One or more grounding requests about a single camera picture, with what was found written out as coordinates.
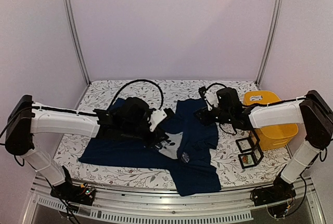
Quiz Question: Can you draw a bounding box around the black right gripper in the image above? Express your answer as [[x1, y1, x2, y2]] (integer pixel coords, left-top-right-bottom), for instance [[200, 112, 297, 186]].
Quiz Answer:
[[194, 106, 233, 127]]

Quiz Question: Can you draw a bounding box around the navy blue printed t-shirt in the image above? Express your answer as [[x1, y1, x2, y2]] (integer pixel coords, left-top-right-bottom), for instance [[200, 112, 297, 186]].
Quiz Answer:
[[79, 99, 221, 196]]

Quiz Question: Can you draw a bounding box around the round white blue brooch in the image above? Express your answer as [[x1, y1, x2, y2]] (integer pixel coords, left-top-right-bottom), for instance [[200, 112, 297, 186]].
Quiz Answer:
[[181, 152, 190, 164]]

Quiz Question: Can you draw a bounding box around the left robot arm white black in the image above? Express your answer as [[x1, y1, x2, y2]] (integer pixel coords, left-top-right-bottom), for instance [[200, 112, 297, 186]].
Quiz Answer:
[[1, 95, 174, 200]]

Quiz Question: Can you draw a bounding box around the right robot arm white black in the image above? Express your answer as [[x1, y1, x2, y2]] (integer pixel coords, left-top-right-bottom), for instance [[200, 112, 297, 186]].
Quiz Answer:
[[195, 86, 332, 201]]

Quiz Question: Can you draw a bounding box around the black display box orange brooch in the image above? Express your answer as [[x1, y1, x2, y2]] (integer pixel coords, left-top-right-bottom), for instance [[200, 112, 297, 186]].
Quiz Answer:
[[238, 146, 264, 169]]

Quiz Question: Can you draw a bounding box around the yellow plastic basket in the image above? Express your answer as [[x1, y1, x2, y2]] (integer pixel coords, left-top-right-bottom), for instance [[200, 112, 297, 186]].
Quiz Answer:
[[243, 90, 299, 151]]

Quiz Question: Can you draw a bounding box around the floral patterned table mat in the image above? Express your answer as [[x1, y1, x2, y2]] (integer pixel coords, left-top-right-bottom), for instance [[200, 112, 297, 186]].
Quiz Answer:
[[54, 80, 290, 190]]

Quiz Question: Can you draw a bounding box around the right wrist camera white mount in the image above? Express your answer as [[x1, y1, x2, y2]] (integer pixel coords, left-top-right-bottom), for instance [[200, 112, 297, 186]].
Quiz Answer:
[[198, 86, 219, 111]]

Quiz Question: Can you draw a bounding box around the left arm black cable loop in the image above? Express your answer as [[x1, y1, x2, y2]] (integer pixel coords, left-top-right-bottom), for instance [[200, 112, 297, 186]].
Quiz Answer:
[[108, 78, 165, 112]]

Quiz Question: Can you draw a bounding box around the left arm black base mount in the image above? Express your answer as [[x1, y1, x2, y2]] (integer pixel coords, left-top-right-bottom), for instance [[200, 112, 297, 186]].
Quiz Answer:
[[50, 166, 96, 206]]

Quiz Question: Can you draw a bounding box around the aluminium front rail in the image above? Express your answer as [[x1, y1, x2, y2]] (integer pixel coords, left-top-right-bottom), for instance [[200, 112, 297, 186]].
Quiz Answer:
[[23, 176, 327, 223]]

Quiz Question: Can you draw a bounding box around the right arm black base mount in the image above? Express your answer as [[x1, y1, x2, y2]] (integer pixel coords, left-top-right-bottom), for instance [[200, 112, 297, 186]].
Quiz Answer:
[[250, 176, 296, 206]]

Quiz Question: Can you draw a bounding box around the right aluminium corner post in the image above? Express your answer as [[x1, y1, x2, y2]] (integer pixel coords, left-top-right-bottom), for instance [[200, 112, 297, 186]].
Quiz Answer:
[[255, 0, 283, 88]]

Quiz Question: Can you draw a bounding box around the aluminium corner post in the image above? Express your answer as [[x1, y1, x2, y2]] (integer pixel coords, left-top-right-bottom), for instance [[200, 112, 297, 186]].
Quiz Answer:
[[255, 0, 283, 88], [63, 0, 91, 85]]

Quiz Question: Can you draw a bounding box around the left aluminium corner post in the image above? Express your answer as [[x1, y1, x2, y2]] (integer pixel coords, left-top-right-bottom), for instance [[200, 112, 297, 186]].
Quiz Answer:
[[63, 0, 91, 85]]

